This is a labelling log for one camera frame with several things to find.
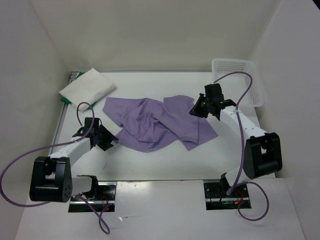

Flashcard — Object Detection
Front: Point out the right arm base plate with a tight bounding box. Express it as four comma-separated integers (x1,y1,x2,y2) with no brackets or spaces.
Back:
203,179,252,211

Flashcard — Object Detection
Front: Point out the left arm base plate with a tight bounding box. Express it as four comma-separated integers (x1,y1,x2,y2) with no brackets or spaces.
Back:
68,181,117,213

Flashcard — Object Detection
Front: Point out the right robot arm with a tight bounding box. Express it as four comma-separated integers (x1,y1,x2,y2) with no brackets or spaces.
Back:
189,83,283,197

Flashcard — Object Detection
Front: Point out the green t-shirt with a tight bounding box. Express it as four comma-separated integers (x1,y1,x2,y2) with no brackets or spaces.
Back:
60,72,96,107

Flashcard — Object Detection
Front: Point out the white plastic laundry basket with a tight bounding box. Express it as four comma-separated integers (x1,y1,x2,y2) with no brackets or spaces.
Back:
211,58,264,108

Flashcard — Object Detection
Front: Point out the purple t-shirt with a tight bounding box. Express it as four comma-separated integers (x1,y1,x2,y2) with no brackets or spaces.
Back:
103,95,218,153

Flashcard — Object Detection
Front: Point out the white t-shirt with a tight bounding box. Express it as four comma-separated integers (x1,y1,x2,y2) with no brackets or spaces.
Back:
59,68,116,108

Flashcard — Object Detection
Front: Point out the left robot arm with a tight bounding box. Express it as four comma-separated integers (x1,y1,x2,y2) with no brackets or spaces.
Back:
29,117,117,203

